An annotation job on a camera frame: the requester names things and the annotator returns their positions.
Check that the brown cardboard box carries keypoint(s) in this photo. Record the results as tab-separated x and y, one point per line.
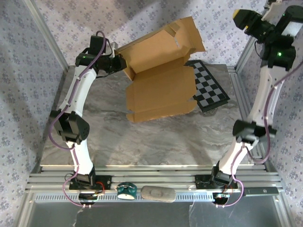
161	89

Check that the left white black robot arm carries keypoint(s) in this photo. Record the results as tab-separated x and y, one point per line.
80	87

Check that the black grey checkerboard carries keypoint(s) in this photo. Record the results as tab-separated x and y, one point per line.
210	89

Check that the grey oval stone pad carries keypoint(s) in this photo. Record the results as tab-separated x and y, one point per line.
157	193

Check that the black rectangular bar device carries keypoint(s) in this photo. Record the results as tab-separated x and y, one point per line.
260	191

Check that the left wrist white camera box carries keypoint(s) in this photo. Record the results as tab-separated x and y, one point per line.
114	48

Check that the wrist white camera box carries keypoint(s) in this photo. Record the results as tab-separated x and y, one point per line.
274	10
114	48

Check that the aluminium corner post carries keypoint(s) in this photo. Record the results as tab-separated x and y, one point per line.
50	40
248	52

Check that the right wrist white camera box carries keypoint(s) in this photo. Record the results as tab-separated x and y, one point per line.
274	10

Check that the aluminium side rail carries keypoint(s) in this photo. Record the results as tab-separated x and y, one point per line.
236	82

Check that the aluminium rail frame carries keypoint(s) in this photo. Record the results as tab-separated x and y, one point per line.
154	176

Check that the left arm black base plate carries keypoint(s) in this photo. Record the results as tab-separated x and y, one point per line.
106	182

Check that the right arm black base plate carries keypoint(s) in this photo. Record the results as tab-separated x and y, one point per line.
201	183

